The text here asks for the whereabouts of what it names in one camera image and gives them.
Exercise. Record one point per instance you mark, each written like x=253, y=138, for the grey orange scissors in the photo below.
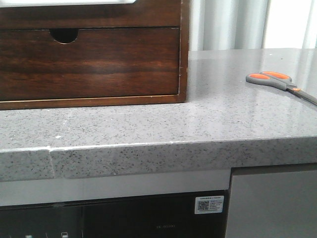
x=279, y=81

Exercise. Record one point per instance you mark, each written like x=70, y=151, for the dark wooden drawer cabinet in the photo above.
x=64, y=21

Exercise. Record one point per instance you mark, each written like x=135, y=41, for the white tray in drawer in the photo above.
x=24, y=3

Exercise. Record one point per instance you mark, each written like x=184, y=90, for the black built-in appliance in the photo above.
x=151, y=216

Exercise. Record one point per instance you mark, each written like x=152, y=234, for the white QR code sticker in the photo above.
x=209, y=204

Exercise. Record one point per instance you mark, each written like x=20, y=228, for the white grey curtain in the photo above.
x=252, y=24

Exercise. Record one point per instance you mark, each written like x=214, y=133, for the grey cabinet door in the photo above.
x=273, y=202

